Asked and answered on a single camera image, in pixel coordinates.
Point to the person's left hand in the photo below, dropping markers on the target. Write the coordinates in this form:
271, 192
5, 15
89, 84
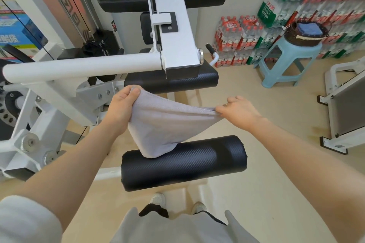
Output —
119, 111

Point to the person's right hand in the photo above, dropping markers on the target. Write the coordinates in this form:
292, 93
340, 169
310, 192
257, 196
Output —
242, 114

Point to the person's left thumb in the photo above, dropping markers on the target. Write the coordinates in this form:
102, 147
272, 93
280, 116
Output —
136, 92

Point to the person's right thumb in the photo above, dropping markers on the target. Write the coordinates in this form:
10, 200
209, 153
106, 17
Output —
223, 111

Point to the grey towel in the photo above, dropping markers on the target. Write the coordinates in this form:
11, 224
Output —
159, 126

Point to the person's right forearm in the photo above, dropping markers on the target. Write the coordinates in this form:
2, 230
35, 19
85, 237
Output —
308, 171

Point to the person's left forearm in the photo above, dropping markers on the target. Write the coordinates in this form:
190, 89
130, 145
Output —
65, 171

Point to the small black roller pad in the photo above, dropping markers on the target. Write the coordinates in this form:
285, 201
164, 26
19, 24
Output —
176, 80

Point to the black weight stack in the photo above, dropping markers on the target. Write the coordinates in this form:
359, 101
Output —
105, 42

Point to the small black square pad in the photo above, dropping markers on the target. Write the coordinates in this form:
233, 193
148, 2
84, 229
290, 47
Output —
145, 29

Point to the large black roller pad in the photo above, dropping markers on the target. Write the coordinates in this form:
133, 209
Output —
185, 163

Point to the blue plastic stool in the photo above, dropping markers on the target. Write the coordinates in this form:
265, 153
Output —
288, 57

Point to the black seat pad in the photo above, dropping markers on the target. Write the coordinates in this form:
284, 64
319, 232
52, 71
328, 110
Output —
125, 3

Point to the person's right white shoe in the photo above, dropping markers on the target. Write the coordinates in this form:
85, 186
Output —
199, 208

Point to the person's white shoe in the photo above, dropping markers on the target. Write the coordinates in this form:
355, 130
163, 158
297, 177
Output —
199, 208
157, 200

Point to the dark wicker basket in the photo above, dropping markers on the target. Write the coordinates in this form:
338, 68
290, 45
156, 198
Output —
302, 41

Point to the person's left white shoe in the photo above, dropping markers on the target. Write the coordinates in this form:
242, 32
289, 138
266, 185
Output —
157, 200

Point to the blue cloth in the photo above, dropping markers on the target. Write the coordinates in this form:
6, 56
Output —
310, 29

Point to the person's black shorts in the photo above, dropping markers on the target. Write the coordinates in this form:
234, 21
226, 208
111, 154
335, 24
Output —
152, 211

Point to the perforated round adjustment plate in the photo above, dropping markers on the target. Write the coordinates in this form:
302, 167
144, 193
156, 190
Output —
8, 111

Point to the person's light grey shirt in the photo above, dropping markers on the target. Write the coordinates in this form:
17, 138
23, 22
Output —
171, 230

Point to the blue and green cardboard box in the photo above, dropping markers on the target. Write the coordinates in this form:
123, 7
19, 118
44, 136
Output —
17, 32

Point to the white gym machine frame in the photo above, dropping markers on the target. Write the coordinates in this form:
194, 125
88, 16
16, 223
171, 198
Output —
174, 29

